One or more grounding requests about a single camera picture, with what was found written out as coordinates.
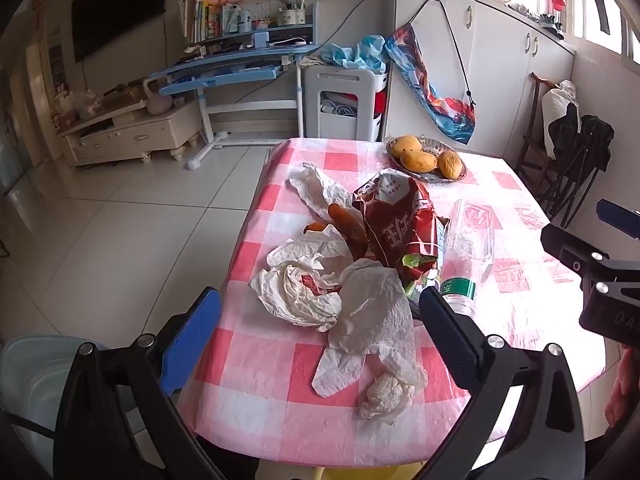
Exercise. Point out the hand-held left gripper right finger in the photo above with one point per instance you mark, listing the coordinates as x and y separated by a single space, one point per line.
450 340

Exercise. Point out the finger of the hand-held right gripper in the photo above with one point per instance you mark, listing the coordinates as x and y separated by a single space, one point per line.
620 217
565 247

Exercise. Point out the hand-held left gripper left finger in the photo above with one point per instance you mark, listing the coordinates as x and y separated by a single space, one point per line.
192 342

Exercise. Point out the light green printed packet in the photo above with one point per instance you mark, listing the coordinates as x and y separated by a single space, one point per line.
417 265

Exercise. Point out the large white tissue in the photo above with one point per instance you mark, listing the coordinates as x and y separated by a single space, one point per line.
370 320

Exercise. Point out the small white tissue wad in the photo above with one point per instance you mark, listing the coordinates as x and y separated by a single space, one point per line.
385 395

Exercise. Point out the clear plastic bottle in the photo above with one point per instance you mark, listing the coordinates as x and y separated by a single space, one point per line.
467 245

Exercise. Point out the white tissue red stain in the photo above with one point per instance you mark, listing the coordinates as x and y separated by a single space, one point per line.
295 280

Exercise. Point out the red snack bag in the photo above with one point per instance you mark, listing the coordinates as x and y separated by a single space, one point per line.
395 220

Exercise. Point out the orange fruit peel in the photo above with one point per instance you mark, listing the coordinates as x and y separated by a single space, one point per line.
347 227
316 227

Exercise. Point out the yellow plastic basin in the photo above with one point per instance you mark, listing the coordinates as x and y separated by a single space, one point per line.
360 474

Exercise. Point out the person's right hand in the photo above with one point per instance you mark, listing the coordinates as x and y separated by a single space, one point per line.
624 390

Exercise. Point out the black folding chair with clothes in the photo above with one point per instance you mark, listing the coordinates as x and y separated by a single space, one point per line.
585 140

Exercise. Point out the table with pink checked tablecloth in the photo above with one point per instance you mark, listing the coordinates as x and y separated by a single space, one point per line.
280 390

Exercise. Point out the dark wooden chair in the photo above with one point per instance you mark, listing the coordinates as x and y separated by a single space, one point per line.
530 150

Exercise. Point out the white bag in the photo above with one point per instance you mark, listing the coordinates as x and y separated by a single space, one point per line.
557 110

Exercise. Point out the woven fruit basket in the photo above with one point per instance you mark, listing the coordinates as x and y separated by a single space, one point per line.
450 180

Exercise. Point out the yellow mango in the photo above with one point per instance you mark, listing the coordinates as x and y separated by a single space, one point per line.
406 146
450 164
420 161

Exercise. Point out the shoes on cabinet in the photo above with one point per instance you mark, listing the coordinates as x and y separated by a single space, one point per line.
550 25

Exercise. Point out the white television cabinet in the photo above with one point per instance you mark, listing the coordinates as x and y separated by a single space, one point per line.
135 132

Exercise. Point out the colourful printed hanging bag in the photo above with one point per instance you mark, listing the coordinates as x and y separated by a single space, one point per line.
420 80

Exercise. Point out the pink kettlebell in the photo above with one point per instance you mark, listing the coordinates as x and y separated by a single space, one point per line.
159 102

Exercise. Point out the plastic bags on television cabinet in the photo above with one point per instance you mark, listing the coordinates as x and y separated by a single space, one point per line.
80 105

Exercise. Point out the blue study desk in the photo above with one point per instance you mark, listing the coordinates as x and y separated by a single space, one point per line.
225 62

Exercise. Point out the white plastic stool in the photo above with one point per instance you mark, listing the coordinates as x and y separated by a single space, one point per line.
335 80

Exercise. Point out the blue crumpled cloth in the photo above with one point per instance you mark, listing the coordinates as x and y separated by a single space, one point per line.
357 52

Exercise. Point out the row of books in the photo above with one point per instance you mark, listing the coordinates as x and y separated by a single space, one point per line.
197 20

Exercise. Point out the white pen holder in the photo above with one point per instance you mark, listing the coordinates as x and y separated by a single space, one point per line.
291 15

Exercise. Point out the black wall television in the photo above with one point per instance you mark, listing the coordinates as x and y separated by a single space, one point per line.
117 7

